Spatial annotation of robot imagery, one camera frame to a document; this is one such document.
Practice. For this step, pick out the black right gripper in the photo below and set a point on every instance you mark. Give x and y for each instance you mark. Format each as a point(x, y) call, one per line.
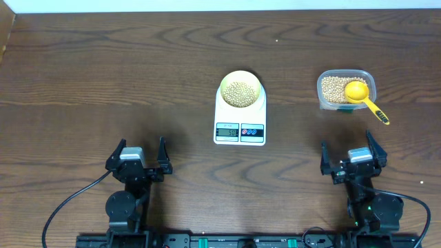
point(337, 176)

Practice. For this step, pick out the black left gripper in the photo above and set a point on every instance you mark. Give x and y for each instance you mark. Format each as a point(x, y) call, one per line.
point(164, 161)

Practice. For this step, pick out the yellow plastic measuring scoop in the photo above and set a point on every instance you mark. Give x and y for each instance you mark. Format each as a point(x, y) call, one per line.
point(358, 92)

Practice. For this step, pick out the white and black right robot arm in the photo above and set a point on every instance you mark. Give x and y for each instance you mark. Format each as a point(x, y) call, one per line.
point(377, 215)

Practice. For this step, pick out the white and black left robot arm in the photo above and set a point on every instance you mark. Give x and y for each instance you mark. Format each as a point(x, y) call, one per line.
point(127, 209)

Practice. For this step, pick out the white digital kitchen scale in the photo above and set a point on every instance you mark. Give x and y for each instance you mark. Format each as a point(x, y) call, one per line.
point(240, 125)

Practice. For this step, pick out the soybeans in yellow bowl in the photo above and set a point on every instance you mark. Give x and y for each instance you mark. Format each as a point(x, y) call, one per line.
point(239, 94)

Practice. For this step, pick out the pale yellow bowl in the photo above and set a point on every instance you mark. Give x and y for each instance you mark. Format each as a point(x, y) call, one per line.
point(241, 76)

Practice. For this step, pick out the soybeans in container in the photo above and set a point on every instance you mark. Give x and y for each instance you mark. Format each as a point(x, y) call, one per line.
point(333, 87)

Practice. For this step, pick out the clear plastic container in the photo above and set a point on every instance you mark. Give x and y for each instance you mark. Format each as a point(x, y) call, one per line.
point(326, 105)

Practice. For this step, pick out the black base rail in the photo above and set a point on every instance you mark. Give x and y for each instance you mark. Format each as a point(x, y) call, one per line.
point(189, 241)

